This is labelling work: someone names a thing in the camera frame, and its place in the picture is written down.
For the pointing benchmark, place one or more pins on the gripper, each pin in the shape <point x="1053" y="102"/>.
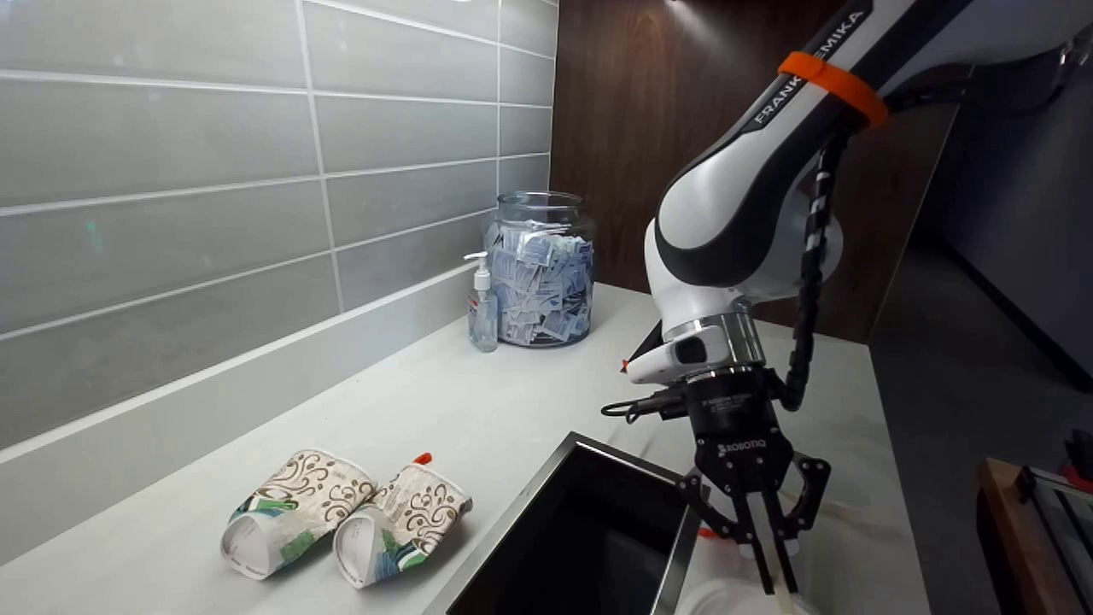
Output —
<point x="734" y="427"/>

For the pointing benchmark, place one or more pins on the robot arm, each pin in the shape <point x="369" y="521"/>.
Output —
<point x="726" y="213"/>

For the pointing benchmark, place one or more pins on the wooden table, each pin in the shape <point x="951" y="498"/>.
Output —
<point x="1012" y="547"/>

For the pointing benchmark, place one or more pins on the heap of white sachets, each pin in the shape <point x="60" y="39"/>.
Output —
<point x="542" y="286"/>

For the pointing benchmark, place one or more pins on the clear pump bottle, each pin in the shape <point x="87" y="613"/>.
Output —
<point x="482" y="316"/>

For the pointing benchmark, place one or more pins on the patterned paper cup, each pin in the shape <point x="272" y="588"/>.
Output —
<point x="295" y="508"/>
<point x="401" y="525"/>

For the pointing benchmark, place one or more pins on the glass jar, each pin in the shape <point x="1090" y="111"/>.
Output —
<point x="546" y="213"/>

